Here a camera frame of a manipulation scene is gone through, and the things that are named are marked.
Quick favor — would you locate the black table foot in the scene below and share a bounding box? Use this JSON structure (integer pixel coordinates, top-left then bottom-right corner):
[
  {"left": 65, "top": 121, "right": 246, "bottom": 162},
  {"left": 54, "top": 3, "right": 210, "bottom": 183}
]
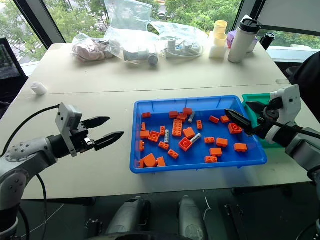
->
[{"left": 231, "top": 186, "right": 294, "bottom": 199}]

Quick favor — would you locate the pale yellow plastic cup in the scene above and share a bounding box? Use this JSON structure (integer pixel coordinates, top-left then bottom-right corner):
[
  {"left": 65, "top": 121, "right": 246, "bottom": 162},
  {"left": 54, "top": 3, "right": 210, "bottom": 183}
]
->
[
  {"left": 212, "top": 30, "right": 228, "bottom": 46},
  {"left": 215, "top": 20, "right": 229, "bottom": 39}
]

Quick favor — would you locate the white tumbler with black lid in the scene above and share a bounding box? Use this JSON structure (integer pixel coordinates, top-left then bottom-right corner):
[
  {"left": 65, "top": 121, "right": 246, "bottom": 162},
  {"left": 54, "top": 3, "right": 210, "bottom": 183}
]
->
[{"left": 227, "top": 18, "right": 263, "bottom": 64}]

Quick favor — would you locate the clear bag with power strip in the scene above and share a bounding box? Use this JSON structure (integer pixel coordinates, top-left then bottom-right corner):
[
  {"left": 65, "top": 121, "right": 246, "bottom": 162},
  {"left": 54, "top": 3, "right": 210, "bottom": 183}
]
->
[{"left": 151, "top": 20, "right": 210, "bottom": 60}]

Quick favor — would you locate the dark rounded robot torso edge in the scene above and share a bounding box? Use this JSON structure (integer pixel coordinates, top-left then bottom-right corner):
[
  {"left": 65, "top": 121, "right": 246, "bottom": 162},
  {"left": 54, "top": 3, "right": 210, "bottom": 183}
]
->
[{"left": 86, "top": 231, "right": 203, "bottom": 240}]

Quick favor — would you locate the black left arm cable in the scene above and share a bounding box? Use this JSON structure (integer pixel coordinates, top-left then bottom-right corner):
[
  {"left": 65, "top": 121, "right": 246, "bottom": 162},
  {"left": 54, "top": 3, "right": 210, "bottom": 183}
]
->
[{"left": 0, "top": 104, "right": 61, "bottom": 240}]

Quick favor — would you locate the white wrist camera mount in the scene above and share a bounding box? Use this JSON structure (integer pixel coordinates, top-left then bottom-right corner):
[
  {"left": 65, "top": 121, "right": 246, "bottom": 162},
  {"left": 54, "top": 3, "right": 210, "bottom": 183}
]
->
[
  {"left": 54, "top": 102, "right": 83, "bottom": 158},
  {"left": 264, "top": 84, "right": 302, "bottom": 146}
]

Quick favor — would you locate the grey cylindrical can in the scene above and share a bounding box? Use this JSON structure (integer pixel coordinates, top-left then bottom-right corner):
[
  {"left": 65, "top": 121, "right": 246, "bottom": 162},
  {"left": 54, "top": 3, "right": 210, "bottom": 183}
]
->
[{"left": 147, "top": 53, "right": 159, "bottom": 67}]

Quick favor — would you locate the white foam block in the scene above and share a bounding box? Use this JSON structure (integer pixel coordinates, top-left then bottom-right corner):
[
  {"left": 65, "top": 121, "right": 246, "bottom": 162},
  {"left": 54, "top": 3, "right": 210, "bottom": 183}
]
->
[{"left": 208, "top": 42, "right": 228, "bottom": 60}]

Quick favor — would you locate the white roller blind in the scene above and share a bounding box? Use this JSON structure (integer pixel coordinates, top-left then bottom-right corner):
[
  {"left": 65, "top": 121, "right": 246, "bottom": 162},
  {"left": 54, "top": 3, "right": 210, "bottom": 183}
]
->
[{"left": 256, "top": 0, "right": 320, "bottom": 34}]

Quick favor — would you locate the blue plastic tray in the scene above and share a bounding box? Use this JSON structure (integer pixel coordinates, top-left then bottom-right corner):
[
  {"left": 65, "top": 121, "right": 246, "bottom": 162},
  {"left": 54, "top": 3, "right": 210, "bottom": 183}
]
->
[{"left": 129, "top": 95, "right": 269, "bottom": 175}]

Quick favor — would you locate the black window frame post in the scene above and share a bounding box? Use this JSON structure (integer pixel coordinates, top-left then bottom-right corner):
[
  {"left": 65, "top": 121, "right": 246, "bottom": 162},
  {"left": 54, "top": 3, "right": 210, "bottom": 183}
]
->
[
  {"left": 12, "top": 0, "right": 68, "bottom": 50},
  {"left": 231, "top": 0, "right": 266, "bottom": 30}
]

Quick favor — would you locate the orange smooth square toy brick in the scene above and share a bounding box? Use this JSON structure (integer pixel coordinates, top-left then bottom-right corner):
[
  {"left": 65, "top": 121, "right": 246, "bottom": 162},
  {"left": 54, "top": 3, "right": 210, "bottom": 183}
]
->
[{"left": 182, "top": 127, "right": 196, "bottom": 140}]

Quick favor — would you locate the thin white floor cable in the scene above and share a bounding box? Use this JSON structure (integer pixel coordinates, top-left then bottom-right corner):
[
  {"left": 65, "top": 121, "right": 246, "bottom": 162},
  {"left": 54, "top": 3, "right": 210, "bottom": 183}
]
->
[{"left": 202, "top": 189, "right": 213, "bottom": 227}]

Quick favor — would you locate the black bottle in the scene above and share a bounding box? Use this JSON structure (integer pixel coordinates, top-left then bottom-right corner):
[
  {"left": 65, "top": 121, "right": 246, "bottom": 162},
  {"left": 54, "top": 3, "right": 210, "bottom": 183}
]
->
[{"left": 259, "top": 31, "right": 276, "bottom": 51}]

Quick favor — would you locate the black rounded chair back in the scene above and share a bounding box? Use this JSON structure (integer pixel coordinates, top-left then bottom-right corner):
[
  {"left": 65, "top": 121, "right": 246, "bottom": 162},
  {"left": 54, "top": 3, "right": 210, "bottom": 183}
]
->
[{"left": 285, "top": 51, "right": 320, "bottom": 122}]

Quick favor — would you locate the green plastic tray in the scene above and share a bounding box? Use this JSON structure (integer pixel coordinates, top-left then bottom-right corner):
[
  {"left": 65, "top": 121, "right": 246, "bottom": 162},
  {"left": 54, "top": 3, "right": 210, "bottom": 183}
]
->
[{"left": 241, "top": 92, "right": 286, "bottom": 149}]

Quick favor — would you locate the large clear plastic bag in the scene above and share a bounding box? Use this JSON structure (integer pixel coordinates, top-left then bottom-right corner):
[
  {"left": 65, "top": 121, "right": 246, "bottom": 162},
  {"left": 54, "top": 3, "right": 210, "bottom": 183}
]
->
[{"left": 103, "top": 0, "right": 161, "bottom": 67}]

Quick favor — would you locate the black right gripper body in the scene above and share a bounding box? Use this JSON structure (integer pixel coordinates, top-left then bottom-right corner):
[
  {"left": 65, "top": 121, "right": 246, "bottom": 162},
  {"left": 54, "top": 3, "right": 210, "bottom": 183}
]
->
[{"left": 254, "top": 97, "right": 285, "bottom": 140}]

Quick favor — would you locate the black bracket on floor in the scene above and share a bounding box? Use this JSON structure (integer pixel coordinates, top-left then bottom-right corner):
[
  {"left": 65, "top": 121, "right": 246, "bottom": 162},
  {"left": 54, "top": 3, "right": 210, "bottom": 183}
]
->
[{"left": 223, "top": 202, "right": 250, "bottom": 240}]

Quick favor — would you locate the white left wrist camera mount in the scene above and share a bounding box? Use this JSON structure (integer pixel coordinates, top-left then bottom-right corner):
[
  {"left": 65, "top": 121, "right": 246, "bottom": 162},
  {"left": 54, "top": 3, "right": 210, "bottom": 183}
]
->
[{"left": 54, "top": 102, "right": 83, "bottom": 158}]

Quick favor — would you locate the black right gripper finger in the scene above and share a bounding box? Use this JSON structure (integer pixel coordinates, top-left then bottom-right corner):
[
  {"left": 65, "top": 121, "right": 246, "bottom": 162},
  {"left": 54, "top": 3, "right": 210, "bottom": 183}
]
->
[
  {"left": 223, "top": 108, "right": 260, "bottom": 137},
  {"left": 245, "top": 100, "right": 266, "bottom": 117}
]

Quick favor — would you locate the white power strip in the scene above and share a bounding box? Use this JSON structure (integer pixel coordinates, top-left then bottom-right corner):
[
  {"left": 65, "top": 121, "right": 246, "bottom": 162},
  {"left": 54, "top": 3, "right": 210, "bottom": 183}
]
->
[{"left": 163, "top": 39, "right": 202, "bottom": 60}]

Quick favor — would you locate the purple container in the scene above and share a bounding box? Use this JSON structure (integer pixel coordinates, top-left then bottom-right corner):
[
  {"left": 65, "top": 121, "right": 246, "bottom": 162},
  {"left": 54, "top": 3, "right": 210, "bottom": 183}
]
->
[{"left": 226, "top": 30, "right": 259, "bottom": 54}]

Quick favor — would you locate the orange studded plastic toy brick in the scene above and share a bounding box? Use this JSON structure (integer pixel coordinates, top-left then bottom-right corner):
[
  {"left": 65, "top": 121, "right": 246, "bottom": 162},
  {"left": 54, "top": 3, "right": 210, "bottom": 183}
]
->
[{"left": 171, "top": 118, "right": 184, "bottom": 137}]

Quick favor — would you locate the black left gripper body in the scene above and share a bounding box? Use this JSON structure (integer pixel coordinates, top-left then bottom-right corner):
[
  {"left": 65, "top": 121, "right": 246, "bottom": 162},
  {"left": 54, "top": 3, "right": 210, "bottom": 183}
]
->
[{"left": 70, "top": 121, "right": 98, "bottom": 154}]

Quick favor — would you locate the grey rounded robot leg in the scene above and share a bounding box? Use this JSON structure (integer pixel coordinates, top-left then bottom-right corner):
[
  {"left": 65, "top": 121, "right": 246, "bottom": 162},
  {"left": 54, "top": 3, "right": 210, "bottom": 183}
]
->
[
  {"left": 106, "top": 196, "right": 152, "bottom": 236},
  {"left": 177, "top": 195, "right": 209, "bottom": 240}
]

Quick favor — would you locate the black mesh office chair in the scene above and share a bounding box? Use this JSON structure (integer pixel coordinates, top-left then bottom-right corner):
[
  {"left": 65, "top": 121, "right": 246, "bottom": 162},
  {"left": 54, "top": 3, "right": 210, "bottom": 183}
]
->
[{"left": 0, "top": 35, "right": 29, "bottom": 107}]

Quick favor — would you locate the black table support bar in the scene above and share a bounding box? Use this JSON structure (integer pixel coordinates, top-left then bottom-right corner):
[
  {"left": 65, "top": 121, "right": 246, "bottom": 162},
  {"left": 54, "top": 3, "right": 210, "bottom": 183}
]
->
[{"left": 19, "top": 196, "right": 97, "bottom": 208}]

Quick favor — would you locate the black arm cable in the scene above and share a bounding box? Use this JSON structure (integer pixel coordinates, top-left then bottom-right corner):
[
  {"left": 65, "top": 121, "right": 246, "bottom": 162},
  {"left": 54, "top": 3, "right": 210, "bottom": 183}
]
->
[
  {"left": 274, "top": 120, "right": 320, "bottom": 140},
  {"left": 0, "top": 104, "right": 61, "bottom": 240}
]

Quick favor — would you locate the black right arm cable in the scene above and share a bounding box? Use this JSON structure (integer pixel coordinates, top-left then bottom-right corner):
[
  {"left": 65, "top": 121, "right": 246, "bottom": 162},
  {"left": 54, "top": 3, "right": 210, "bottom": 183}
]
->
[{"left": 274, "top": 120, "right": 320, "bottom": 140}]

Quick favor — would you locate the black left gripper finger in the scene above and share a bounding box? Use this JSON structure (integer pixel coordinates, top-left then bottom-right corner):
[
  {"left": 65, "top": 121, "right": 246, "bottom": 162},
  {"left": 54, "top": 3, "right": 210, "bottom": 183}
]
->
[
  {"left": 93, "top": 130, "right": 125, "bottom": 152},
  {"left": 82, "top": 115, "right": 111, "bottom": 130}
]

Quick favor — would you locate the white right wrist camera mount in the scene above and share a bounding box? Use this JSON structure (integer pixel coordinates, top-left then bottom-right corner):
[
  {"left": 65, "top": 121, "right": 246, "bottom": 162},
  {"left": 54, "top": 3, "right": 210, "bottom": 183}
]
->
[{"left": 264, "top": 84, "right": 302, "bottom": 146}]

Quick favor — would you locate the plastic bag with pink contents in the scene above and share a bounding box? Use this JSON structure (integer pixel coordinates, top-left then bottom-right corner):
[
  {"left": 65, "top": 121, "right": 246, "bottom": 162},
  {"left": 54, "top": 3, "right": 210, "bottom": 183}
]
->
[{"left": 70, "top": 31, "right": 121, "bottom": 64}]

